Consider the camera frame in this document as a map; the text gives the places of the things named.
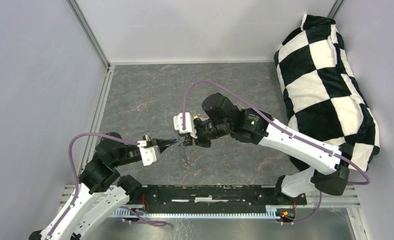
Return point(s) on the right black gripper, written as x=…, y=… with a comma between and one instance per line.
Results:
x=199, y=141

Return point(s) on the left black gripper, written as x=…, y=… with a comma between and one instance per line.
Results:
x=166, y=142

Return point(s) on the metal keyring plate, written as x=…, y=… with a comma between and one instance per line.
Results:
x=183, y=156

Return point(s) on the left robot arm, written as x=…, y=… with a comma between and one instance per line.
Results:
x=100, y=189

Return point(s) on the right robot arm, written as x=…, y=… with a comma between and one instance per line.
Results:
x=326, y=171

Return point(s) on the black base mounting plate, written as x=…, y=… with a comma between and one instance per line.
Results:
x=211, y=199

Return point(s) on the black white checkered blanket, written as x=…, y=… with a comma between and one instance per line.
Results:
x=321, y=95

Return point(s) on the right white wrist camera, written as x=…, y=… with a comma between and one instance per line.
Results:
x=184, y=125

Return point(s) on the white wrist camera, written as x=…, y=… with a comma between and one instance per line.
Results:
x=149, y=154
x=184, y=125

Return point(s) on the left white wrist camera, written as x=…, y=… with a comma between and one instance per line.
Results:
x=149, y=154

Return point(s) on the aluminium frame rail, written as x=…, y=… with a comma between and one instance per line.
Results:
x=77, y=11

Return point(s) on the white slotted cable duct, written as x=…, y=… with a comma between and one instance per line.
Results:
x=183, y=215

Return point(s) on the red wired circuit board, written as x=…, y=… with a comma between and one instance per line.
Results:
x=287, y=215

